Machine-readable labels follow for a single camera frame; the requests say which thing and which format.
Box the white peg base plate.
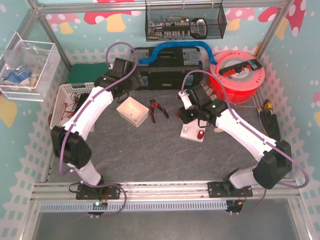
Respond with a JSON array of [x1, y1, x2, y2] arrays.
[[180, 120, 206, 143]]

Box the white spring tray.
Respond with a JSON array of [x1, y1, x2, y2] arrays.
[[116, 96, 149, 128]]

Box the beige work glove front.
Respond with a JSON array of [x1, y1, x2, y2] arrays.
[[213, 127, 224, 133]]

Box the beige work glove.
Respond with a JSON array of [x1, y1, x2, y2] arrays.
[[213, 127, 224, 133], [203, 85, 217, 101]]

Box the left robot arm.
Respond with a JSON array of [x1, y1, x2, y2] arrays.
[[50, 57, 144, 188]]

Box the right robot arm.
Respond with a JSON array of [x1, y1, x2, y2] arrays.
[[178, 84, 292, 190]]

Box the beige work glove rear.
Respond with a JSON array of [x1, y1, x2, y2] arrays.
[[203, 85, 217, 101]]

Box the orange black pliers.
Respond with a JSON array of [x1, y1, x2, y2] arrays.
[[149, 99, 170, 124]]

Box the black box in basket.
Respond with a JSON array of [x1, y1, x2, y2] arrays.
[[74, 93, 89, 113]]

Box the green plastic case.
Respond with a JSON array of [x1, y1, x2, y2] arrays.
[[67, 62, 109, 88]]

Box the black toolbox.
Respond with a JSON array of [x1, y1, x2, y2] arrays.
[[137, 47, 203, 91]]

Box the white perforated basket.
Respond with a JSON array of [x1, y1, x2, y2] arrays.
[[50, 82, 94, 129]]

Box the red filament spool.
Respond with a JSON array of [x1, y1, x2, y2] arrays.
[[207, 50, 265, 103]]

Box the black rubber glove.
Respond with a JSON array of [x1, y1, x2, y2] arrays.
[[259, 110, 281, 142]]

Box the blue white gloves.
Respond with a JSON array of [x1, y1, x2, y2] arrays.
[[5, 66, 32, 85]]

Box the blue corrugated hose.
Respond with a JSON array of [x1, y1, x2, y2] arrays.
[[138, 41, 218, 66]]

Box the yellow handled tool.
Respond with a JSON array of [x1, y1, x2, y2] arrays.
[[261, 99, 273, 112]]

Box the black wire mesh basket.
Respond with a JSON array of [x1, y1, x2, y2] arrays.
[[145, 3, 227, 42]]

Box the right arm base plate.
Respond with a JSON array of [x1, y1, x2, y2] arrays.
[[207, 181, 253, 198]]

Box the clear acrylic wall box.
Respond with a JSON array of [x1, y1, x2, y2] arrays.
[[0, 32, 61, 102]]

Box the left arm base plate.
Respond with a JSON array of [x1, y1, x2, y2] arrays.
[[75, 183, 121, 201]]

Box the grey slotted cable duct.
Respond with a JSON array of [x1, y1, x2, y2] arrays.
[[40, 200, 228, 213]]

